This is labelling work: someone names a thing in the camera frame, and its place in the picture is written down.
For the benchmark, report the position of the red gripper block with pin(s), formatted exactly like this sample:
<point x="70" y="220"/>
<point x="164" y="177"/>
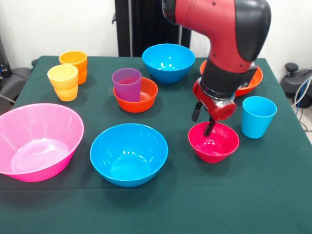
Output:
<point x="221" y="109"/>

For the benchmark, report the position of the blue plastic bowl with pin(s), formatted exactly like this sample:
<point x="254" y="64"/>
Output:
<point x="168" y="73"/>
<point x="129" y="170"/>

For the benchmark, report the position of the dark green tablecloth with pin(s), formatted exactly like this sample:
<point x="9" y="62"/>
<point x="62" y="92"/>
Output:
<point x="156" y="207"/>

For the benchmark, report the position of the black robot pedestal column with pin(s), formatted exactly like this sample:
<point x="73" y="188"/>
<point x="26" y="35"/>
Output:
<point x="141" y="24"/>

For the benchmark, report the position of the purple plastic cup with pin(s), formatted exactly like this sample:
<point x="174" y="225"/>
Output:
<point x="126" y="90"/>

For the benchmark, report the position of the black stand base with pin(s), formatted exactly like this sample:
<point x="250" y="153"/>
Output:
<point x="17" y="78"/>
<point x="292" y="85"/>

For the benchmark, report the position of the black equipment box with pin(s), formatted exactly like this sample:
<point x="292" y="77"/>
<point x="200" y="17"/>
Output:
<point x="3" y="63"/>

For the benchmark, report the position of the yellow plastic cup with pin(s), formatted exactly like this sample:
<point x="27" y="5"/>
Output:
<point x="64" y="92"/>

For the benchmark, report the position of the small crimson plastic bowl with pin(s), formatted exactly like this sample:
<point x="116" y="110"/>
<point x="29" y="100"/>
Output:
<point x="219" y="153"/>

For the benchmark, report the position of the small orange-red plastic bowl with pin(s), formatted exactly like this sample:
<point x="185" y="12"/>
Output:
<point x="136" y="106"/>

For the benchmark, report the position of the large orange-red plastic bowl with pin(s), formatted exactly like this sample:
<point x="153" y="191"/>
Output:
<point x="254" y="81"/>

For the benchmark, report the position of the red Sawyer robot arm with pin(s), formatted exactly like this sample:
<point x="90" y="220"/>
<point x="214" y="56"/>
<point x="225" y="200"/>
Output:
<point x="219" y="36"/>

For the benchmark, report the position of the light blue plastic cup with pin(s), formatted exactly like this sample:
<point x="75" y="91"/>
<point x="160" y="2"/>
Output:
<point x="256" y="124"/>

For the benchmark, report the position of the large pink plastic bowl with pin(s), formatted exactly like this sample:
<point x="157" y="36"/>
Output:
<point x="36" y="146"/>

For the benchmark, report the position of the orange plastic cup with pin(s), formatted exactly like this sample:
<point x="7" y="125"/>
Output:
<point x="80" y="70"/>

